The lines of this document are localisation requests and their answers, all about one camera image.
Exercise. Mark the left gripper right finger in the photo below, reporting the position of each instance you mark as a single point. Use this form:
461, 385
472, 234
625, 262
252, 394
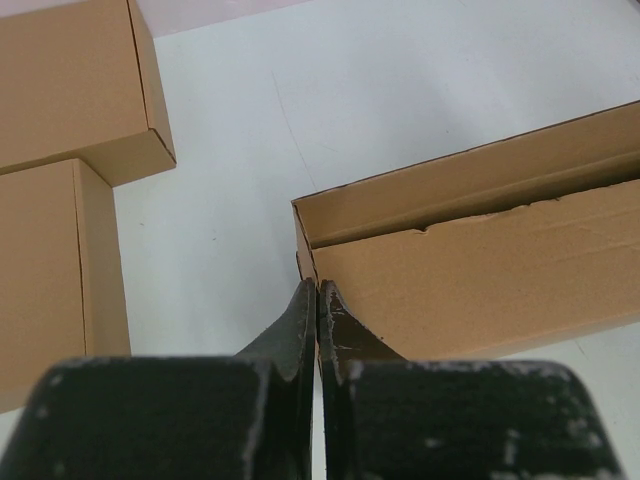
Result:
386, 417

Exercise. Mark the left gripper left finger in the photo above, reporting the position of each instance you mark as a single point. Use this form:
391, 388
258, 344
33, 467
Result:
245, 416

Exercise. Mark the cardboard box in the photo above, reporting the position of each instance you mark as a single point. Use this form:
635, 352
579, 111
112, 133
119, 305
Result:
62, 291
82, 81
525, 241

